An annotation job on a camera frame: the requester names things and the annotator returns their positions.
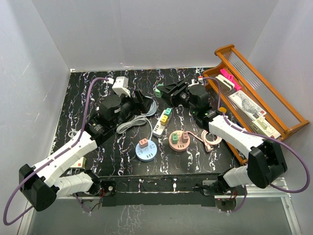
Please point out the yellow grey adapter on shelf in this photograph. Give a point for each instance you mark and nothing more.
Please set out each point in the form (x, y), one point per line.
(222, 109)

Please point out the blue round power strip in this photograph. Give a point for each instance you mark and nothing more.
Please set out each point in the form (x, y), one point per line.
(148, 153)

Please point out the green cube adapter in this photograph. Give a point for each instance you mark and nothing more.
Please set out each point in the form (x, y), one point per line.
(174, 138)
(158, 93)

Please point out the pink cube adapter top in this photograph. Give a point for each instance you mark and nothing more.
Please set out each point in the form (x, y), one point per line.
(143, 143)

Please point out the pink round power strip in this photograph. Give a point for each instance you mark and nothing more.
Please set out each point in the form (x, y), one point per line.
(180, 146)

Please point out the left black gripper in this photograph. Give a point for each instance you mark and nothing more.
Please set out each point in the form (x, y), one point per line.
(141, 105)

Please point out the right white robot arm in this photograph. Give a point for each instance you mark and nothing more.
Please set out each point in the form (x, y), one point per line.
(265, 159)

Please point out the pink small adapter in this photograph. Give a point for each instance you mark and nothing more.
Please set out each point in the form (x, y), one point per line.
(184, 137)

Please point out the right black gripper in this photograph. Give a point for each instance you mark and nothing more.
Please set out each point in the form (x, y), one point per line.
(172, 90)

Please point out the small white red box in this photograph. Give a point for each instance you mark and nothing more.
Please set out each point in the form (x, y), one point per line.
(79, 164)

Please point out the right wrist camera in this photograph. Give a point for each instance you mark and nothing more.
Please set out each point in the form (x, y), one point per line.
(197, 80)

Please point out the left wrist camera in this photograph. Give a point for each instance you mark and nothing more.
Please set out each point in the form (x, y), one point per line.
(120, 86)

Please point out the white slanted power strip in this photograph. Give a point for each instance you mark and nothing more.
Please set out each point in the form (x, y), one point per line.
(159, 129)

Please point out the pink box on shelf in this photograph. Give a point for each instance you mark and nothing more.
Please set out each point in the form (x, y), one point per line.
(229, 79)

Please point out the printed package on shelf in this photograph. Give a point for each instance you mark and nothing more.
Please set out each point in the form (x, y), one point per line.
(247, 105)

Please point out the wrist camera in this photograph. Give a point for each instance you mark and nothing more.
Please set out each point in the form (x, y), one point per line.
(120, 86)
(197, 80)

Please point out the wooden shelf rack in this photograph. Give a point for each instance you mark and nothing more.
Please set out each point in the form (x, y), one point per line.
(280, 114)

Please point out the green white box on shelf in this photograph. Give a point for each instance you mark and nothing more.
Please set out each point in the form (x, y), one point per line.
(263, 127)

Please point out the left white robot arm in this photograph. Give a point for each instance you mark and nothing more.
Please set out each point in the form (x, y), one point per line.
(43, 182)

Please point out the yellow cube adapter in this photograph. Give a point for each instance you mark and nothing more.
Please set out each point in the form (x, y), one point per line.
(164, 120)

